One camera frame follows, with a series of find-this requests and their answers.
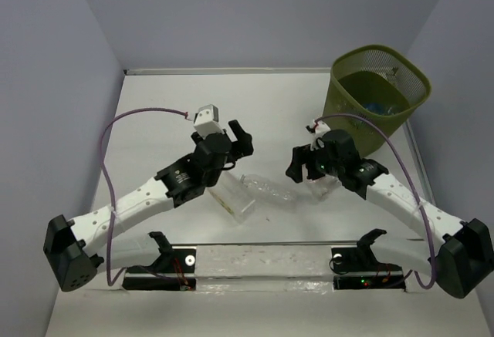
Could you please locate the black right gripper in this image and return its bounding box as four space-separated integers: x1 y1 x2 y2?
284 141 342 184

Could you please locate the red cap clear bottle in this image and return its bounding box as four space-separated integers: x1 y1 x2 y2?
305 176 340 201

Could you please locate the clear ribbed water bottle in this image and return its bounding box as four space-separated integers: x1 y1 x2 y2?
240 174 297 204

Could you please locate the blue label water bottle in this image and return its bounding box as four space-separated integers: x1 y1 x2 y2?
364 103 392 116

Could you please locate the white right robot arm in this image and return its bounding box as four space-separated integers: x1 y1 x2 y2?
286 123 493 298

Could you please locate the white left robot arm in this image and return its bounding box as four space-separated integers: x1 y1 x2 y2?
43 120 254 292

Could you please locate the green mesh waste bin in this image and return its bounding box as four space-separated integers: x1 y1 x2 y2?
323 45 431 157

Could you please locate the square clear plastic bottle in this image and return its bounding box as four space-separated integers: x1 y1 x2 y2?
208 171 255 224

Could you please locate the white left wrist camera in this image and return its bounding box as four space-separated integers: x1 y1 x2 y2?
193 104 224 139

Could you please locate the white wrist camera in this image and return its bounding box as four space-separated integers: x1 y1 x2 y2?
306 120 331 150
193 104 224 139

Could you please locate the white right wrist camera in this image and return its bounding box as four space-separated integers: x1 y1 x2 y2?
306 120 331 150

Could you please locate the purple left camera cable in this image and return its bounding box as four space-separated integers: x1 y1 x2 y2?
100 106 191 287

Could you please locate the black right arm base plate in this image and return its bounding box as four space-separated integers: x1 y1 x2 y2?
329 247 406 291

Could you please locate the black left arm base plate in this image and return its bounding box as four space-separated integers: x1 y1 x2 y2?
122 246 197 292

